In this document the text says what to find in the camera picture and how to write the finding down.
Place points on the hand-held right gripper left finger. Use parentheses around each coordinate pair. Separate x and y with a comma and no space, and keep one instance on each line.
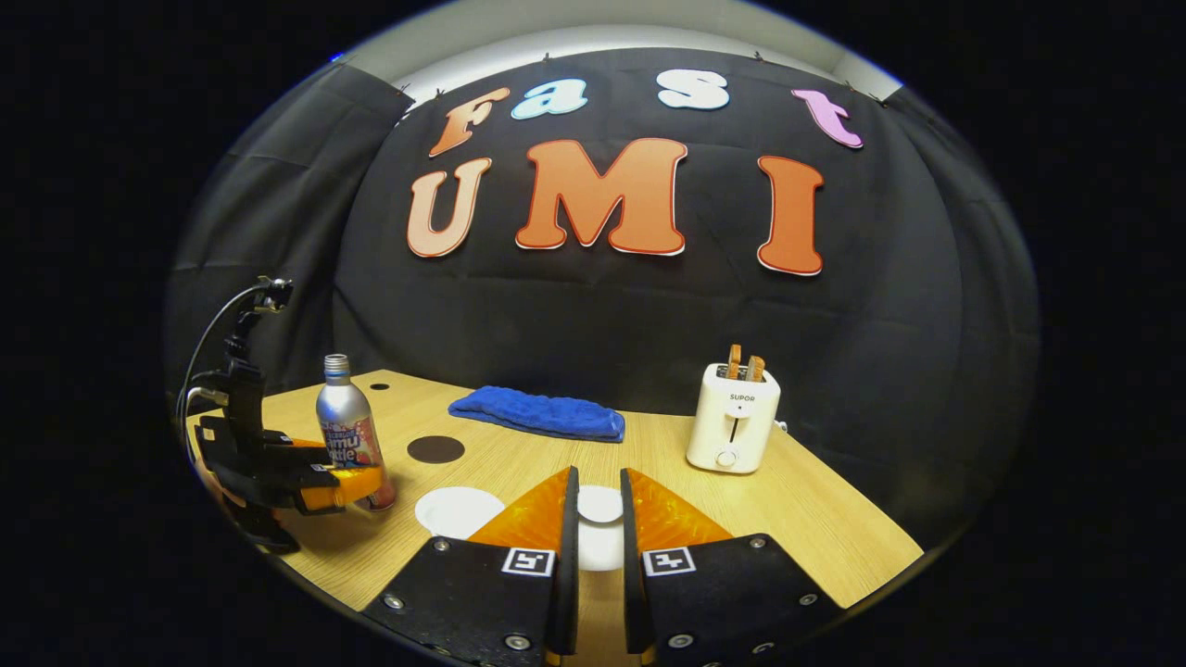
(519,602)

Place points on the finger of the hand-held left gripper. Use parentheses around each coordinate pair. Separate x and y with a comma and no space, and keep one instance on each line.
(304,443)
(347,489)

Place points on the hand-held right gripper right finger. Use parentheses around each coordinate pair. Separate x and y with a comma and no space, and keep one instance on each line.
(686,602)

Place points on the silver water bottle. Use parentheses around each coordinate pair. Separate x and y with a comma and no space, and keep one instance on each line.
(341,408)

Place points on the dark round coaster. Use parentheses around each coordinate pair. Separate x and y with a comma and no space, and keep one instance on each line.
(435,449)

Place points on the white teacup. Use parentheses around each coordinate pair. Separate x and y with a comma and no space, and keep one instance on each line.
(454,514)

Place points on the white toaster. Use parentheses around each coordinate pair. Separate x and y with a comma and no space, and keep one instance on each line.
(732,431)

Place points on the blue towel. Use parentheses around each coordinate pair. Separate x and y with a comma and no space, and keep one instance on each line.
(542,414)

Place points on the toast slice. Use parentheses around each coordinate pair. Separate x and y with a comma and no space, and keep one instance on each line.
(755,369)
(735,363)

